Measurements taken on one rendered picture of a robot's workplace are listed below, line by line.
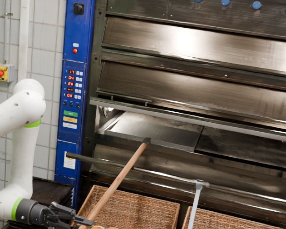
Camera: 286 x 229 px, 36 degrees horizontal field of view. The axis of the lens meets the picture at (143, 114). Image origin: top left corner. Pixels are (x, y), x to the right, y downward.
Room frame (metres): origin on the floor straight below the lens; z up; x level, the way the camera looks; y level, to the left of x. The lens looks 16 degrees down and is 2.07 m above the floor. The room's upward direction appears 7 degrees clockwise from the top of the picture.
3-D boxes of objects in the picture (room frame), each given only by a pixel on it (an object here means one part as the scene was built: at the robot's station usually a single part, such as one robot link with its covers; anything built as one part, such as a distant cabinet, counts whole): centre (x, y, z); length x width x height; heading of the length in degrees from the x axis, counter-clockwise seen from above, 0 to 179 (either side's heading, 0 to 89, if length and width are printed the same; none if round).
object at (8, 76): (2.60, 0.87, 1.46); 0.10 x 0.07 x 0.10; 78
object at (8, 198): (1.53, 0.49, 1.18); 0.14 x 0.13 x 0.11; 77
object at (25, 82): (1.66, 0.46, 1.58); 0.13 x 0.12 x 0.18; 16
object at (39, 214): (1.49, 0.32, 1.18); 0.09 x 0.07 x 0.08; 77
